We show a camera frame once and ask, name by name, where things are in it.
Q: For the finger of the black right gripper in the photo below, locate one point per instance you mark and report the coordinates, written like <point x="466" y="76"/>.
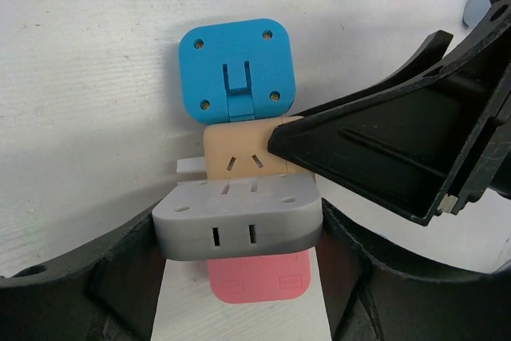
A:
<point x="431" y="51"/>
<point x="428" y="146"/>

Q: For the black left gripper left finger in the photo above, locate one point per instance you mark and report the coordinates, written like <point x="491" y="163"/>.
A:
<point x="106" y="289"/>

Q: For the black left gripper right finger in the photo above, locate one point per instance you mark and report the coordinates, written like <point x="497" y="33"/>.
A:
<point x="374" y="289"/>

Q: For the pink square plug adapter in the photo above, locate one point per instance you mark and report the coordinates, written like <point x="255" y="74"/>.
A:
<point x="260" y="278"/>

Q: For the grey plug adapter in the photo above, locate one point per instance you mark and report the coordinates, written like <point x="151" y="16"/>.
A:
<point x="255" y="216"/>

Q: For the beige cube socket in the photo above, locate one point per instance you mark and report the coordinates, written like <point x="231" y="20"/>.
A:
<point x="239" y="149"/>

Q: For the blue square plug adapter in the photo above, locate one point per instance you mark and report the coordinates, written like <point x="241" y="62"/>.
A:
<point x="237" y="71"/>

